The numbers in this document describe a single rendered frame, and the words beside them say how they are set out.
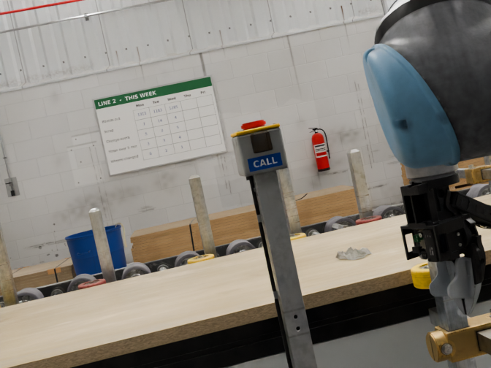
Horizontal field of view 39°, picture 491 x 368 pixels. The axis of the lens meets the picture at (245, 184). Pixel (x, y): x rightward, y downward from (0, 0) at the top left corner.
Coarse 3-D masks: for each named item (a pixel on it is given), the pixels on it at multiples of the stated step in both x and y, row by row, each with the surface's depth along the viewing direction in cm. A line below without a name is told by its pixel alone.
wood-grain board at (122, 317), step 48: (336, 240) 185; (384, 240) 170; (96, 288) 190; (144, 288) 174; (192, 288) 160; (240, 288) 149; (336, 288) 131; (384, 288) 133; (0, 336) 152; (48, 336) 142; (96, 336) 133; (144, 336) 126; (192, 336) 128
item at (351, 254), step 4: (348, 248) 159; (352, 248) 158; (356, 248) 155; (364, 248) 157; (340, 252) 160; (344, 252) 159; (348, 252) 158; (352, 252) 155; (356, 252) 155; (360, 252) 158; (364, 252) 157; (368, 252) 156; (336, 256) 160; (340, 256) 157; (344, 256) 156; (348, 256) 156; (352, 256) 155; (356, 256) 154; (360, 256) 154; (364, 256) 154
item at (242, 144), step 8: (256, 128) 106; (264, 128) 106; (272, 128) 106; (232, 136) 110; (240, 136) 106; (248, 136) 106; (272, 136) 106; (280, 136) 106; (232, 144) 112; (240, 144) 106; (248, 144) 106; (272, 144) 106; (280, 144) 106; (240, 152) 106; (248, 152) 106; (264, 152) 106; (272, 152) 106; (280, 152) 106; (240, 160) 106; (240, 168) 108; (248, 168) 106; (272, 168) 106; (280, 168) 106; (248, 176) 109
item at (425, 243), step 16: (448, 176) 99; (416, 192) 98; (432, 192) 99; (448, 192) 101; (416, 208) 100; (432, 208) 99; (448, 208) 101; (416, 224) 100; (432, 224) 99; (448, 224) 98; (464, 224) 100; (416, 240) 102; (432, 240) 98; (448, 240) 98; (464, 240) 100; (416, 256) 104; (432, 256) 99; (448, 256) 98
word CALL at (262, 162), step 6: (264, 156) 106; (270, 156) 106; (276, 156) 106; (252, 162) 106; (258, 162) 106; (264, 162) 106; (270, 162) 106; (276, 162) 106; (252, 168) 106; (258, 168) 106; (264, 168) 106
